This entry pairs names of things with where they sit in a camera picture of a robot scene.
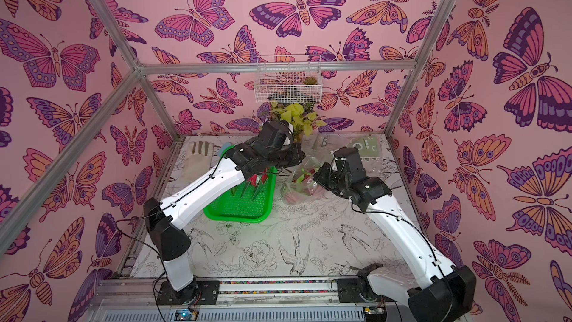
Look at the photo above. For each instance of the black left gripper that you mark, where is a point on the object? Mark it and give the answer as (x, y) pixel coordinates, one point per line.
(295, 150)

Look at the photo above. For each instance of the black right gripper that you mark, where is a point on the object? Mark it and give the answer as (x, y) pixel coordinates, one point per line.
(324, 178)

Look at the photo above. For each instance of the red dragon fruit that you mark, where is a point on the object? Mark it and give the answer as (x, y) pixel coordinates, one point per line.
(255, 183)

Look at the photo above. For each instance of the clear zip-top bag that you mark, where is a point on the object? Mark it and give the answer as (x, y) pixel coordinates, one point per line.
(371, 147)

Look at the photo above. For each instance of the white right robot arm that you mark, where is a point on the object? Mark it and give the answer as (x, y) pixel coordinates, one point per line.
(439, 290)

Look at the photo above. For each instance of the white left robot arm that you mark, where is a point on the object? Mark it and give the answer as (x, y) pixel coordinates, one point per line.
(273, 147)

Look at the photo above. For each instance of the potted green leafy plant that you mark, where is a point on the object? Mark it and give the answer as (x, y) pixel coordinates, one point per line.
(301, 118)

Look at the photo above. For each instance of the green plastic basket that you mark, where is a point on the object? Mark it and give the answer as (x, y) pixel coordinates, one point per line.
(225, 208)

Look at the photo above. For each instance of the beige green work glove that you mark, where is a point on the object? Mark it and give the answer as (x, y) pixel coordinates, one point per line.
(197, 161)

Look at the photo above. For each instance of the white wire wall basket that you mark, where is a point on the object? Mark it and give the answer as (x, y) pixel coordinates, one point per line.
(288, 79)

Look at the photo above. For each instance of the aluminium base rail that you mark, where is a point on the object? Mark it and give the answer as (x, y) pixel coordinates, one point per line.
(242, 299)

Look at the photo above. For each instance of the aluminium frame post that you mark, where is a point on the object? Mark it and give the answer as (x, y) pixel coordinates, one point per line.
(124, 48)

